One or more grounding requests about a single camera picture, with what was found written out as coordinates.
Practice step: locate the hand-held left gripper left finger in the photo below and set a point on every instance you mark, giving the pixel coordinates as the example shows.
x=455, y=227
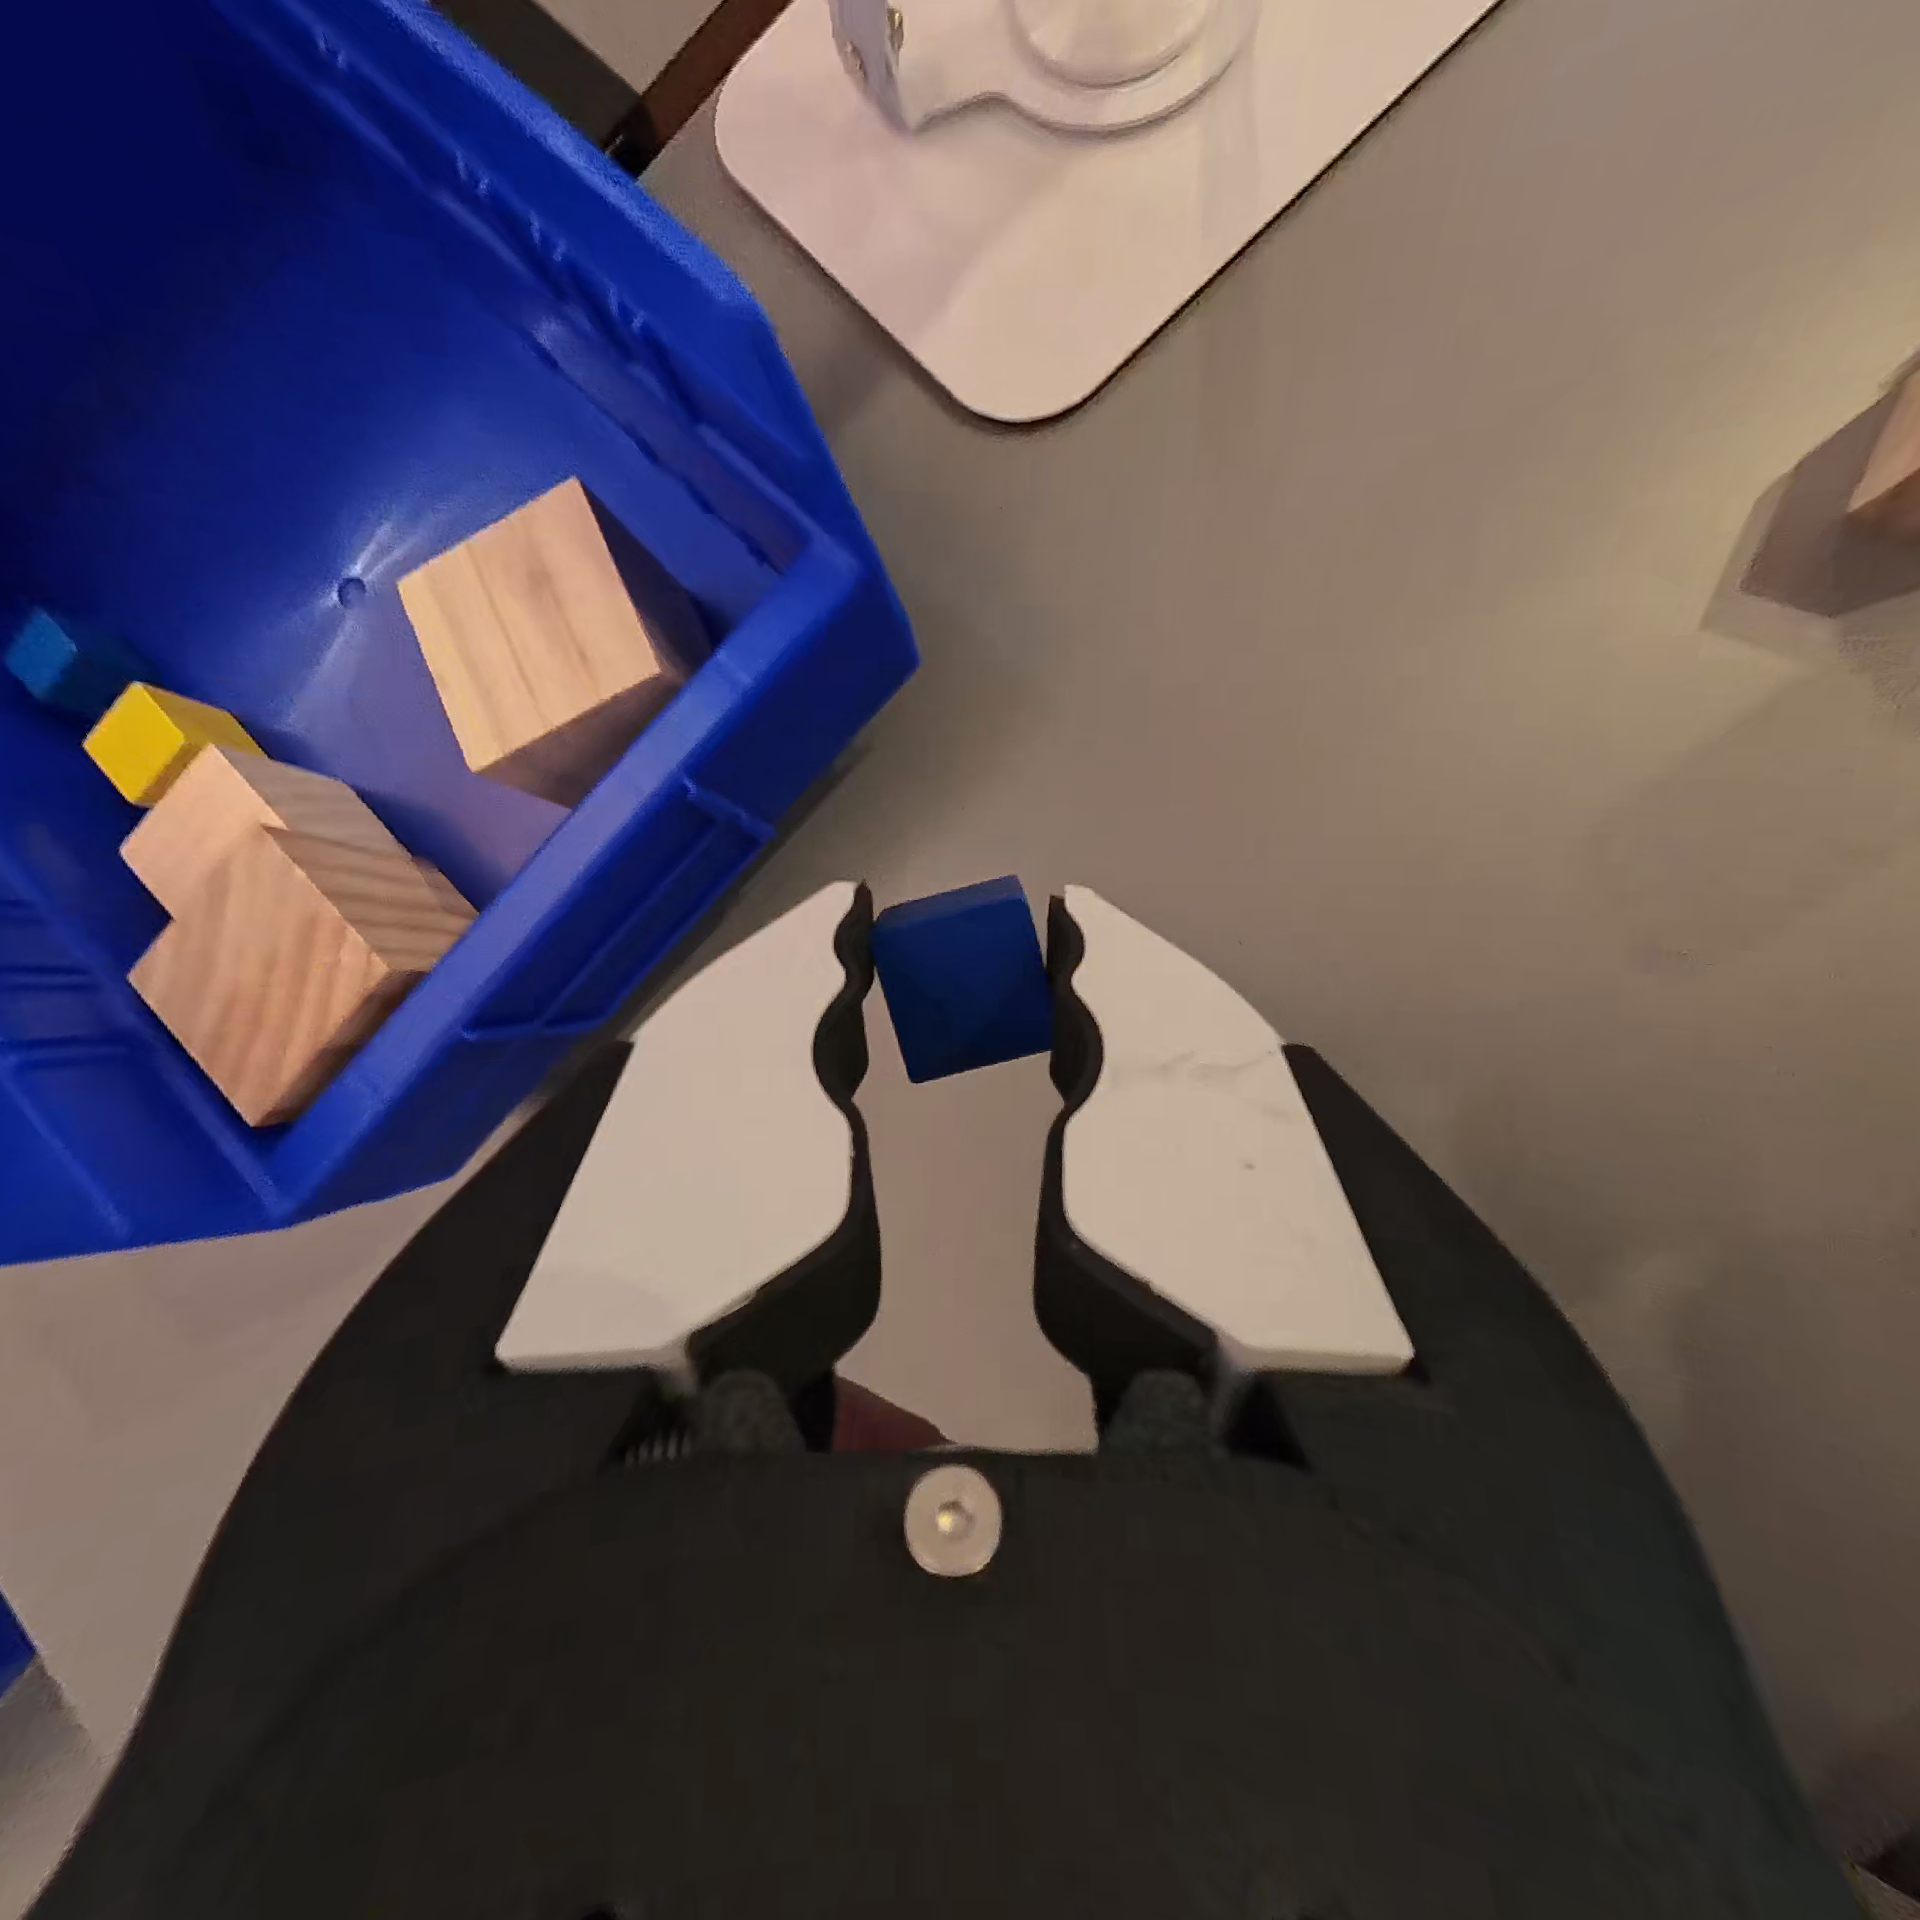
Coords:
x=692, y=1200

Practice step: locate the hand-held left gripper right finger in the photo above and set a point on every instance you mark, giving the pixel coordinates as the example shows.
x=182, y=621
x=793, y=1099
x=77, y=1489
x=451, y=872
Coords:
x=1231, y=1200

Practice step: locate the small blue wooden cube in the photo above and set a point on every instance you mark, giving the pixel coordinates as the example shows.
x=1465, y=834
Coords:
x=53, y=661
x=962, y=984

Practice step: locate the large plain wooden cube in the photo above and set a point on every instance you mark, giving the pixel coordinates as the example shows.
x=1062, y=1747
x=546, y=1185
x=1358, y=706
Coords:
x=270, y=961
x=1853, y=525

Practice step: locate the medium plain wooden cube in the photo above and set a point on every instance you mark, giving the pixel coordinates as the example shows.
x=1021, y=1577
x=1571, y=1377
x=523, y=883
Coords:
x=534, y=629

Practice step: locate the small yellow wooden cube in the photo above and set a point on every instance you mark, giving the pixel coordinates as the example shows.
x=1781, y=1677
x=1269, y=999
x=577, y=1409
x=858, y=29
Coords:
x=149, y=743

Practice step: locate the shallow blue plastic bin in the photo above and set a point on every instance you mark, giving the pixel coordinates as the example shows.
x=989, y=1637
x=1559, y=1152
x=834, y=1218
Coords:
x=13, y=1641

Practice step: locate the black flat device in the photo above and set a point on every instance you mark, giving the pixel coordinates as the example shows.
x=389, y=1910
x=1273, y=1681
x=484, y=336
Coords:
x=541, y=45

